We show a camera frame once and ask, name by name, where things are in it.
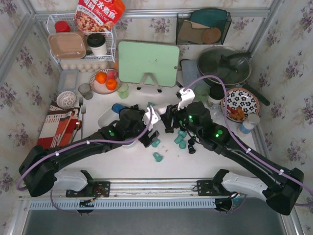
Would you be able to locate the white wire rack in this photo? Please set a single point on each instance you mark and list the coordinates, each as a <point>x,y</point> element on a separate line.
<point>69,18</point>

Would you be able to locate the teal plate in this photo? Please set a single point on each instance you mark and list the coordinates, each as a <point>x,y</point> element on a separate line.
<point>210,17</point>

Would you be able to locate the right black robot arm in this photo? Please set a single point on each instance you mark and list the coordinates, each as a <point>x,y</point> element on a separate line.
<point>278,186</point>

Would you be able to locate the green glass cup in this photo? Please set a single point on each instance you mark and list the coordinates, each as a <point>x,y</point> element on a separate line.
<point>202,92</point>
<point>123,91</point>

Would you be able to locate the grey glass cup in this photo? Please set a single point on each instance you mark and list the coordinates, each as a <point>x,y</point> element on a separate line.
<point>85,91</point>

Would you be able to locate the pink fruit plate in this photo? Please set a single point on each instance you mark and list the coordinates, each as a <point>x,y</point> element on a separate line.
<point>101,88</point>

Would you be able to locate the cork round coaster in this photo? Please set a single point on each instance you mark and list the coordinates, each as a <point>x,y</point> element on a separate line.
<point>211,35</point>

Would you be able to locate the green glass cup right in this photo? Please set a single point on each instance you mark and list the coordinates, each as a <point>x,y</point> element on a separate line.
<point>202,92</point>

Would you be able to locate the clear blue-rimmed container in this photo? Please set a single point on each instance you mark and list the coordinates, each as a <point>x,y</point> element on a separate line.
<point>68,80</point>

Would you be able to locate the black coffee capsule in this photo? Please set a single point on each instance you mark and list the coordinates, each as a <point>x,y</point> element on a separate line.
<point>191,149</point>
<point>192,140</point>

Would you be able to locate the clear plastic bottle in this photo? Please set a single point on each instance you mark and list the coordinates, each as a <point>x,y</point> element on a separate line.
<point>216,112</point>

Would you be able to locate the green cutting board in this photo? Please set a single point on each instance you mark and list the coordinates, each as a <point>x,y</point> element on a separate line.
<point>137,58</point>

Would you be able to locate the egg carton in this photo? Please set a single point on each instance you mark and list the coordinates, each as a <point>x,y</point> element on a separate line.
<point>84,66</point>

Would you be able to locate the orange tangerine left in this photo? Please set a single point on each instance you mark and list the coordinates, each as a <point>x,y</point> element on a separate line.
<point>101,77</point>

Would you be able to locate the blue grey cloth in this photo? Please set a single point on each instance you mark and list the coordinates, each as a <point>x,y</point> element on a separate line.
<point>116,108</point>

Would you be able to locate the black frying pan with lid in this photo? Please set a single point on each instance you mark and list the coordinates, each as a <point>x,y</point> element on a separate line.
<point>231,66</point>

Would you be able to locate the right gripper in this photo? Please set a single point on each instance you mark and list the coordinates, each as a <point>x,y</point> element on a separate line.
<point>172,120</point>

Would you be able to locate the green glass cup left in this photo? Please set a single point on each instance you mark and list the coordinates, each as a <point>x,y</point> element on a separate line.
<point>123,91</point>

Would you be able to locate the metal cutting board stand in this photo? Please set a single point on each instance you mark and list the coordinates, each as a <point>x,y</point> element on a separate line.
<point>149,85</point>

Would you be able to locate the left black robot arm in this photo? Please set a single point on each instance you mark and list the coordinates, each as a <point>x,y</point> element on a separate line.
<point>41,164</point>

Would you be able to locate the white cup black lid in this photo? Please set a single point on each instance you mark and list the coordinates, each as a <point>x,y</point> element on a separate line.
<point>97,43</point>

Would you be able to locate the orange tangerine right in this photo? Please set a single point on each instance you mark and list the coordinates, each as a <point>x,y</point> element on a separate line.
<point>111,84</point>

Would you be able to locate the white salt bottle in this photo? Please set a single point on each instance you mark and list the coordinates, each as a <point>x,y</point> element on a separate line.
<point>248,124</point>

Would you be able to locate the floral patterned plate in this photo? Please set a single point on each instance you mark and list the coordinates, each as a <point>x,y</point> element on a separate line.
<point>239,103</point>

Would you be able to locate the teal coffee capsule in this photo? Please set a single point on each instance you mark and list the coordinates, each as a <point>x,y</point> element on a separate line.
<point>178,139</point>
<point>155,143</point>
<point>158,158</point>
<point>151,104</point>
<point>182,133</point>
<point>182,145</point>

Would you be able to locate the orange tangerine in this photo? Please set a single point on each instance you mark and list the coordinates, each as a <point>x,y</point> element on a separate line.
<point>111,84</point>
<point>101,77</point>

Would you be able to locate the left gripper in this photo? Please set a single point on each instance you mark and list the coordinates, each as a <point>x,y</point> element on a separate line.
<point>148,136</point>

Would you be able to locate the white storage basket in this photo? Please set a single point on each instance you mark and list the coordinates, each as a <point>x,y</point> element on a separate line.
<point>107,118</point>

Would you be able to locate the white lattice bowl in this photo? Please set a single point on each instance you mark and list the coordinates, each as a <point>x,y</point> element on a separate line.
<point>66,99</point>

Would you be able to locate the dark fork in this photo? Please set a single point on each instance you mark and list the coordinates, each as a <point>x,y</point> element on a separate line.
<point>81,101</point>

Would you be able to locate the silver fork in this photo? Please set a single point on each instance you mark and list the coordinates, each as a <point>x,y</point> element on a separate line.
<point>83,112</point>

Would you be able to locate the black lidded jar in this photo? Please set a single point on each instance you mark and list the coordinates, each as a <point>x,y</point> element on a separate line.
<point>215,96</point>

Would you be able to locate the black mesh organizer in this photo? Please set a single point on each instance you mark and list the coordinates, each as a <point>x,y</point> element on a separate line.
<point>189,33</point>

